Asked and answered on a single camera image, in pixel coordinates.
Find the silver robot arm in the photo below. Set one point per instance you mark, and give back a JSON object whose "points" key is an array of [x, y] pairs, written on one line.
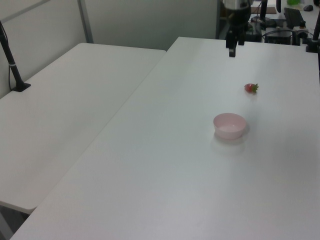
{"points": [[235, 3]]}

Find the black clamp stand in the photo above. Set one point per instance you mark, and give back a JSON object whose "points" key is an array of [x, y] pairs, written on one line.
{"points": [[313, 37]]}

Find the black computer mouse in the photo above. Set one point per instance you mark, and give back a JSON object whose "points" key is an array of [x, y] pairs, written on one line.
{"points": [[308, 8]]}

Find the grey partition post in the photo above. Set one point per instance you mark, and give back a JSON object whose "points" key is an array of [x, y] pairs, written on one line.
{"points": [[85, 21]]}

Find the green object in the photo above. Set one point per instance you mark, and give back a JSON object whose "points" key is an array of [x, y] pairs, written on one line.
{"points": [[293, 2]]}

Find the black camera stand pole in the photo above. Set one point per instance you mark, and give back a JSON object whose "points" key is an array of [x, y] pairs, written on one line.
{"points": [[11, 58]]}

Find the black monitor stand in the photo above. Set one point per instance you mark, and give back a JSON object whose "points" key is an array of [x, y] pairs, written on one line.
{"points": [[263, 17]]}

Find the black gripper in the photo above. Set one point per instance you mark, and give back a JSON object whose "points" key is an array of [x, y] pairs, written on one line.
{"points": [[237, 15]]}

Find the black keyboard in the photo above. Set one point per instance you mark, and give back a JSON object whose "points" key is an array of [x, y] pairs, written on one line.
{"points": [[293, 15]]}

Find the pink plastic bowl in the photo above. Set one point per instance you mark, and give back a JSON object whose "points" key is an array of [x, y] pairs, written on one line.
{"points": [[229, 125]]}

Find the black electronics box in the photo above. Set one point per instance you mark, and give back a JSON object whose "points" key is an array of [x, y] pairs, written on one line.
{"points": [[278, 36]]}

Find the red strawberry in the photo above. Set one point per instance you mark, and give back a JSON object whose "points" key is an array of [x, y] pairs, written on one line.
{"points": [[250, 88]]}

